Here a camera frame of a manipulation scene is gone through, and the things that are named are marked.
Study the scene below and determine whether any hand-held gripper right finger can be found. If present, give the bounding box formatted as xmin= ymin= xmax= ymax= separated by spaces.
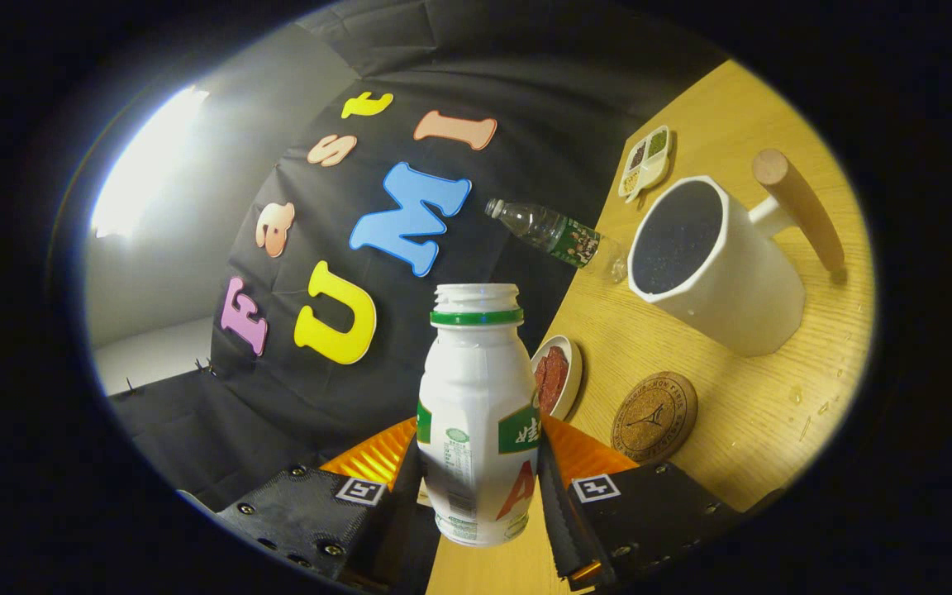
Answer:
xmin=538 ymin=413 xmax=787 ymax=592

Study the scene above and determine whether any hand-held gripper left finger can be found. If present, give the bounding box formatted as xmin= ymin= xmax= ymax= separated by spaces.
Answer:
xmin=178 ymin=416 xmax=444 ymax=595

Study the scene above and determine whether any round cork coaster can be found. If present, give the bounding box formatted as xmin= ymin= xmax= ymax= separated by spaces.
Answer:
xmin=611 ymin=371 xmax=699 ymax=464

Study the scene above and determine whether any white juice bottle green label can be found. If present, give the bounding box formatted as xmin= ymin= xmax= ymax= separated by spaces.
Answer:
xmin=416 ymin=283 xmax=543 ymax=548

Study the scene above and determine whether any white cup with wooden handle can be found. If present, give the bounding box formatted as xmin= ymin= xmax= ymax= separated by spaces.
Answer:
xmin=627 ymin=148 xmax=847 ymax=358

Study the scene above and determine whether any clear plastic water bottle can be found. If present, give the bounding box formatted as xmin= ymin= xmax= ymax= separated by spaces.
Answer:
xmin=484 ymin=198 xmax=629 ymax=284

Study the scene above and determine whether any red meat slice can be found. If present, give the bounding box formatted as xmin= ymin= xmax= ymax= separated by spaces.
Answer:
xmin=535 ymin=345 xmax=569 ymax=414

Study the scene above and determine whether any white round plate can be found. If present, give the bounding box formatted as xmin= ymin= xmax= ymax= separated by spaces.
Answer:
xmin=530 ymin=335 xmax=583 ymax=422

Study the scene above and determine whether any wooden table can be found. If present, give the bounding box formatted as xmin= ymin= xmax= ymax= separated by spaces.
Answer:
xmin=425 ymin=58 xmax=878 ymax=595

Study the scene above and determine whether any white divided tray with beans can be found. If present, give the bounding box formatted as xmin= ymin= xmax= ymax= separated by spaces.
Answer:
xmin=617 ymin=125 xmax=673 ymax=203

